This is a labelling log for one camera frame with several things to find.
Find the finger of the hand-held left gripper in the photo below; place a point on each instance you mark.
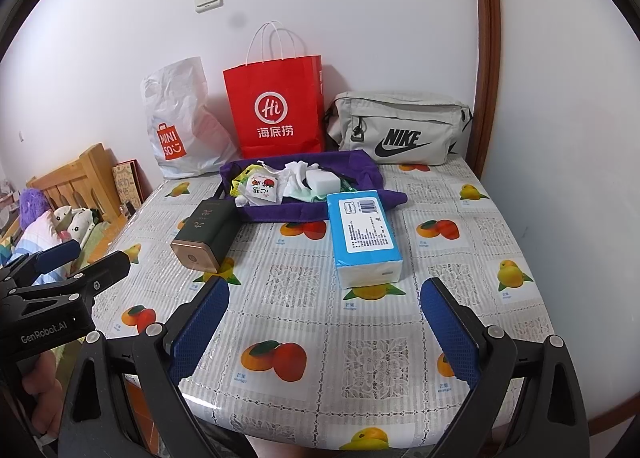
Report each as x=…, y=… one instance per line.
x=100, y=270
x=60, y=255

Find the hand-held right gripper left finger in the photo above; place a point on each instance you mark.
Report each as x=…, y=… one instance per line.
x=200, y=328

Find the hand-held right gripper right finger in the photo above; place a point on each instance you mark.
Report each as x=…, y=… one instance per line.
x=450, y=333

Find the small white wad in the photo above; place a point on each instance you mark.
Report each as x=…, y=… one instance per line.
x=241, y=200

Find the purple cloth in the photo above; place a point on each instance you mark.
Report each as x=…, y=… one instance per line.
x=280, y=213

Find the yellow mesh pouch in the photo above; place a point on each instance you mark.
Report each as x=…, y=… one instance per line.
x=239, y=183

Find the white snack sachet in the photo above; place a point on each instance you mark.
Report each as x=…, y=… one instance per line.
x=260, y=188

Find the green sachet packet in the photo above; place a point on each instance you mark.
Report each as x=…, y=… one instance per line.
x=347, y=183

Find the white sponge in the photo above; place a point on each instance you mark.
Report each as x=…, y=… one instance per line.
x=325, y=183

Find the person's left hand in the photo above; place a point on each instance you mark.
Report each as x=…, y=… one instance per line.
x=42, y=398

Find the white spotted plush toy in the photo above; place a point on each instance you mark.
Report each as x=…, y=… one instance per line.
x=75, y=223

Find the purple plush toy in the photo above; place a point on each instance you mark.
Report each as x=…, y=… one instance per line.
x=35, y=205

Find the small dark bottle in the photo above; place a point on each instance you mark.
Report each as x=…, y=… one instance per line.
x=127, y=209

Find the fruit print tablecloth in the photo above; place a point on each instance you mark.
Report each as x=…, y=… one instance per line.
x=450, y=263

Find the wooden headboard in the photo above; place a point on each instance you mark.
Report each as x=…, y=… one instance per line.
x=85, y=173

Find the illustrated cover book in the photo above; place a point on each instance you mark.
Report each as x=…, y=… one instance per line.
x=125, y=181

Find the dark green tin box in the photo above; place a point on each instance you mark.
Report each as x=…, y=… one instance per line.
x=205, y=233

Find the blue tissue pack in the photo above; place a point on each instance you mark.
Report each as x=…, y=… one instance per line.
x=362, y=238

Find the white plastic shopping bag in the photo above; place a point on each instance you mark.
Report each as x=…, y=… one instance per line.
x=185, y=103

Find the grey waist bag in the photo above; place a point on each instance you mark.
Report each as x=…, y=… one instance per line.
x=400, y=111

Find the red paper shopping bag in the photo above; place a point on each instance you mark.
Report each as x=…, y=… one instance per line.
x=275, y=83

